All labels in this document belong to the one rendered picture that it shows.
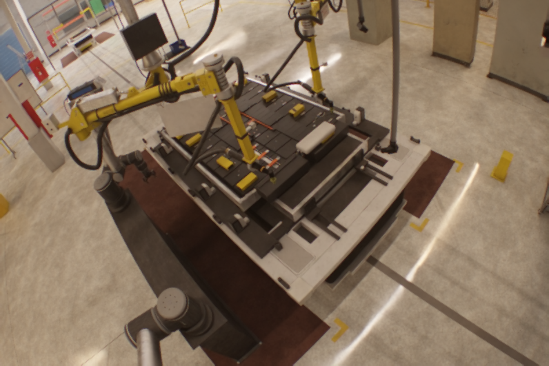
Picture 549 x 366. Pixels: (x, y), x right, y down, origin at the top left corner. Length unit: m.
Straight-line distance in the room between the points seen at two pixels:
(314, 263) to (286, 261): 0.20
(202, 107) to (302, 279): 1.25
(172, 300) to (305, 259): 0.92
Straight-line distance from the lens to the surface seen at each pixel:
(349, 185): 2.46
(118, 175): 2.75
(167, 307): 1.76
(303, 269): 2.03
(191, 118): 1.70
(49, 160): 6.88
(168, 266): 2.33
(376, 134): 2.73
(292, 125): 2.71
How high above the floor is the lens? 2.69
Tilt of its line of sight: 44 degrees down
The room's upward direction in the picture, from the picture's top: 18 degrees counter-clockwise
